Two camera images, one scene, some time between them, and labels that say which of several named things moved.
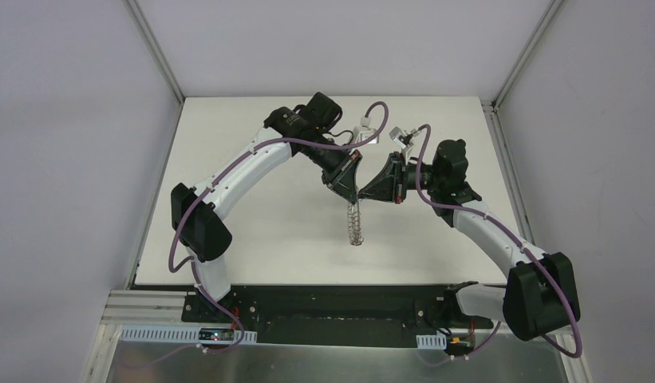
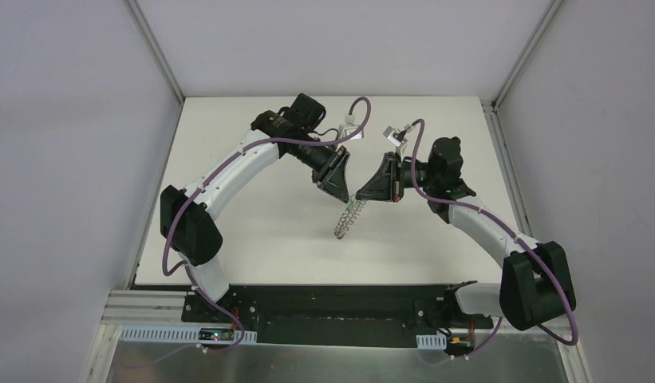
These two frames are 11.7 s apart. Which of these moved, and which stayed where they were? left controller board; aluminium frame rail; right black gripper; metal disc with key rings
Moved: metal disc with key rings
Stayed: left controller board; aluminium frame rail; right black gripper
